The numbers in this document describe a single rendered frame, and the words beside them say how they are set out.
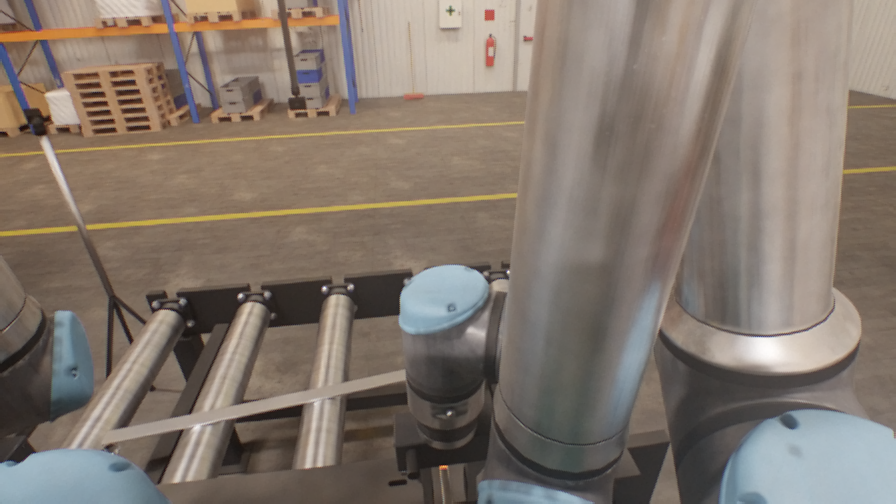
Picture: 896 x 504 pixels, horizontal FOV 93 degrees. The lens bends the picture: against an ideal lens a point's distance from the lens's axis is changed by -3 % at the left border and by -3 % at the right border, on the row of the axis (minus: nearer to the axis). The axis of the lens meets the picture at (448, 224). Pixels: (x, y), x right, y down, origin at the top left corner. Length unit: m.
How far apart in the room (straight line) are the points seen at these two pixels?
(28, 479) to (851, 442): 0.50
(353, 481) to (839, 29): 0.78
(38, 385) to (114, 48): 10.36
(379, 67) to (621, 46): 9.40
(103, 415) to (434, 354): 1.17
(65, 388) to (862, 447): 0.58
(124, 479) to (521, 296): 0.27
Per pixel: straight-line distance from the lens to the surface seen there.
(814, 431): 0.38
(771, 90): 0.32
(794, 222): 0.36
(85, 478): 0.37
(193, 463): 1.28
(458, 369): 0.46
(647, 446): 0.91
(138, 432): 1.39
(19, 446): 0.74
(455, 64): 9.65
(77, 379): 0.50
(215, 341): 1.80
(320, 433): 1.21
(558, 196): 0.20
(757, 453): 0.35
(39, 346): 0.49
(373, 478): 0.81
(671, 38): 0.18
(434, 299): 0.43
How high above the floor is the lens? 1.84
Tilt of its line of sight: 27 degrees down
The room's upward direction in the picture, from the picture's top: 1 degrees counter-clockwise
